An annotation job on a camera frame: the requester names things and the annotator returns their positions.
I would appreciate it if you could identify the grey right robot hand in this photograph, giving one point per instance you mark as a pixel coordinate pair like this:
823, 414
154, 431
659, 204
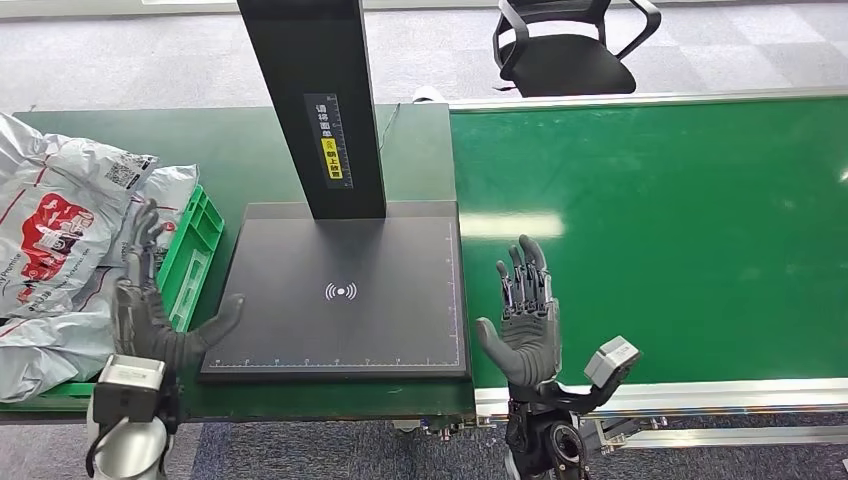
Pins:
530, 344

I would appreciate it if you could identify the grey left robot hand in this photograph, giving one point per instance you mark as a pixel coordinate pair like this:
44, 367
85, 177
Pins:
142, 324

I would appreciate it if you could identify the grey mailer bag black logo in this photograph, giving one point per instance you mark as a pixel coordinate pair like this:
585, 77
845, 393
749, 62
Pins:
60, 212

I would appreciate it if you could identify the green conveyor belt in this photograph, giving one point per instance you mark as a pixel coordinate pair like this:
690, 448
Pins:
662, 218

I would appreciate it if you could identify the black scanner machine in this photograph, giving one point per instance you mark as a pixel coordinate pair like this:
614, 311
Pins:
344, 265

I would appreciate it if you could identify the green plastic crate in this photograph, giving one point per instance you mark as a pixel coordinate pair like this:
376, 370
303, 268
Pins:
195, 245

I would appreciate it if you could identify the crumpled grey mailer bag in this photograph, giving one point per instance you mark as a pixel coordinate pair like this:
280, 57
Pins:
46, 351

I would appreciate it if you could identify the grey mailer bag red print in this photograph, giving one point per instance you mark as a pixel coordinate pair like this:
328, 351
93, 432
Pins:
175, 182

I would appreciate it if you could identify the white round object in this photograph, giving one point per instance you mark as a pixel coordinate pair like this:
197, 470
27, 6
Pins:
429, 96

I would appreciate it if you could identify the black office chair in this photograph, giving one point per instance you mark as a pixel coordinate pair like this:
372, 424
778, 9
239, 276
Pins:
570, 63

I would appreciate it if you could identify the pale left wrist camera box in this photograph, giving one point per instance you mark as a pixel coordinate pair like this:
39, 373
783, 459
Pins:
129, 381

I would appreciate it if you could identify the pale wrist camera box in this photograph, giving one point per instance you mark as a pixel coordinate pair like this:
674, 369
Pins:
129, 381
613, 361

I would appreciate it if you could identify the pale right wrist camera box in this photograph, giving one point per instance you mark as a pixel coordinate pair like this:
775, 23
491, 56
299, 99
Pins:
613, 361

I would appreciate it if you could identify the aluminium conveyor frame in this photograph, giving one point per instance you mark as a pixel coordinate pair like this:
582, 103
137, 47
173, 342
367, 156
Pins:
696, 397

